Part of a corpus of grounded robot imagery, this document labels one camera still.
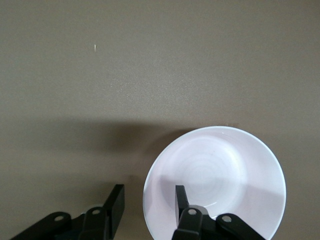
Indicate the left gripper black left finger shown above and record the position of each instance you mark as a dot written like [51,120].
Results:
[115,210]

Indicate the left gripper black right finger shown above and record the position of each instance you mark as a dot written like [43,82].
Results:
[190,225]

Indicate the pink bowl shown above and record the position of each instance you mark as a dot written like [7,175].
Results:
[225,155]

